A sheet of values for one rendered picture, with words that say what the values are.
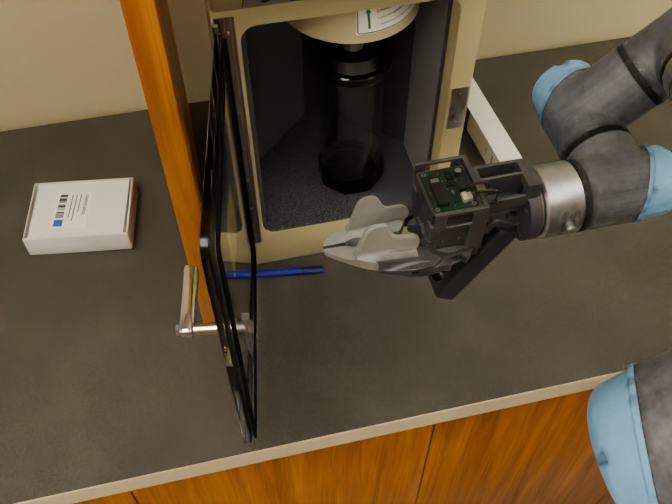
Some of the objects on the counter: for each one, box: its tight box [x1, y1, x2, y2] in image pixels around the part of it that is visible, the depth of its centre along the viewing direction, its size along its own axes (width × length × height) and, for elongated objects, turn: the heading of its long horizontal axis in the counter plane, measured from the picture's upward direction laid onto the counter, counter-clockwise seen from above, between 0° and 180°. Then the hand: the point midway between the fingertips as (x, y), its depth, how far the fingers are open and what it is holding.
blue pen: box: [257, 266, 324, 278], centre depth 115 cm, size 1×14×1 cm, turn 95°
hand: (336, 252), depth 75 cm, fingers closed
